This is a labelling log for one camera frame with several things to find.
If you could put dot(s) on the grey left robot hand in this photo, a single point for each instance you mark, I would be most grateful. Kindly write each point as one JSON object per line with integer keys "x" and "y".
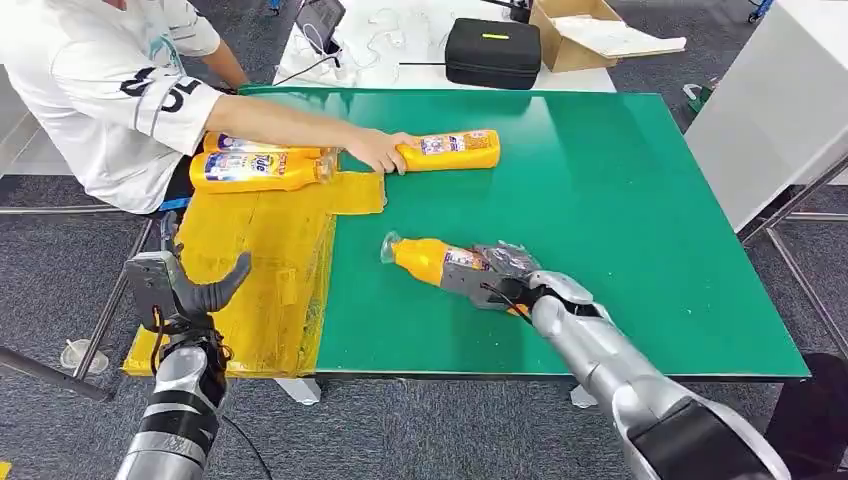
{"x": 195, "y": 301}

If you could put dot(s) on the person's right hand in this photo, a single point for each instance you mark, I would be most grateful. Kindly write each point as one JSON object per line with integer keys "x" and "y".
{"x": 374, "y": 149}

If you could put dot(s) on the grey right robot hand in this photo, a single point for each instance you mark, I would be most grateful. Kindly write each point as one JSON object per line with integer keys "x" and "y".
{"x": 477, "y": 281}

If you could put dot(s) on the orange juice bottle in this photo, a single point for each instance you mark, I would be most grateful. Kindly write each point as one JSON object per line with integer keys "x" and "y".
{"x": 212, "y": 142}
{"x": 265, "y": 177}
{"x": 420, "y": 260}
{"x": 457, "y": 158}

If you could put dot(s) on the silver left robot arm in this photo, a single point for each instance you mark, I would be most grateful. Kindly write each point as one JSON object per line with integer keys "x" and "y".
{"x": 175, "y": 411}

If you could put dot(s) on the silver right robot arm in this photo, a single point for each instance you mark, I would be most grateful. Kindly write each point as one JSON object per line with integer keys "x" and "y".
{"x": 609, "y": 358}

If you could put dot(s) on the yellow sheet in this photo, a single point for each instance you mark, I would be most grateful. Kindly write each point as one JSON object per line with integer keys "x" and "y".
{"x": 265, "y": 265}

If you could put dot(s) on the thin black rod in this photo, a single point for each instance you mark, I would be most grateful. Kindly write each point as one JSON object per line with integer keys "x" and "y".
{"x": 422, "y": 63}

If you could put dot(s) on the blue strip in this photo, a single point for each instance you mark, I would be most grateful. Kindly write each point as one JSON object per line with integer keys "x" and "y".
{"x": 175, "y": 204}

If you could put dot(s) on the clear plastic cup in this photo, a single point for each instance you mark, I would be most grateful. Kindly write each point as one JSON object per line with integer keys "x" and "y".
{"x": 83, "y": 358}

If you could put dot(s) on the white table foot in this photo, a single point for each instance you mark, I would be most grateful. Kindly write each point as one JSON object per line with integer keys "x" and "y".
{"x": 301, "y": 392}
{"x": 583, "y": 397}

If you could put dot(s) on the dark tablet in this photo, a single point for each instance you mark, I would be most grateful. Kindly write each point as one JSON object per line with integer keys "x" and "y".
{"x": 321, "y": 18}

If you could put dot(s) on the green table mat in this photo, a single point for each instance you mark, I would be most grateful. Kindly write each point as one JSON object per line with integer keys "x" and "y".
{"x": 596, "y": 199}

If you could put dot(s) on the black zip case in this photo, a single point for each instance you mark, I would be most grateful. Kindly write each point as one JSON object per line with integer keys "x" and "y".
{"x": 493, "y": 56}

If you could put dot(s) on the black device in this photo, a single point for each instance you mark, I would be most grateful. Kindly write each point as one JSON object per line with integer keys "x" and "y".
{"x": 518, "y": 10}

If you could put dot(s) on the cardboard box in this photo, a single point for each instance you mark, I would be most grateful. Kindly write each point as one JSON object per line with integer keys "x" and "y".
{"x": 564, "y": 54}

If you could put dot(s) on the person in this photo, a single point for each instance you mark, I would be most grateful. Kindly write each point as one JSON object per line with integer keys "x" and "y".
{"x": 86, "y": 112}

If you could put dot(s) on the white foam board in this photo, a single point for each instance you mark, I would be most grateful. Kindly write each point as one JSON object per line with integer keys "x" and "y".
{"x": 616, "y": 38}

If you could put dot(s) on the green white floor item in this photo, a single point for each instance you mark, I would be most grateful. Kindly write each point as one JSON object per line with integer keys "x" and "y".
{"x": 700, "y": 96}

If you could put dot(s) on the white desk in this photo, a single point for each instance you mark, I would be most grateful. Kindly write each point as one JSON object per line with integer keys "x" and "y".
{"x": 762, "y": 112}

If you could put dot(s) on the black equipment base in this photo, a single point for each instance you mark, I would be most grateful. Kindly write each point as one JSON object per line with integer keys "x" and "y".
{"x": 815, "y": 411}

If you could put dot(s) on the blue caster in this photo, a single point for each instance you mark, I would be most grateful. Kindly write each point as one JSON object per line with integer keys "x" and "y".
{"x": 760, "y": 8}

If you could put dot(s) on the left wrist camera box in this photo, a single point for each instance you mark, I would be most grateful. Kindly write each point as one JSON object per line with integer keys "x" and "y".
{"x": 149, "y": 285}

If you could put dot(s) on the metal table frame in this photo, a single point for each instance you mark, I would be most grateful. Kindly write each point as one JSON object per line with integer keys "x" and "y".
{"x": 106, "y": 311}

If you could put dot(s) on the metal desk frame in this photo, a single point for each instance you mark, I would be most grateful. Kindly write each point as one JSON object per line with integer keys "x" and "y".
{"x": 795, "y": 199}

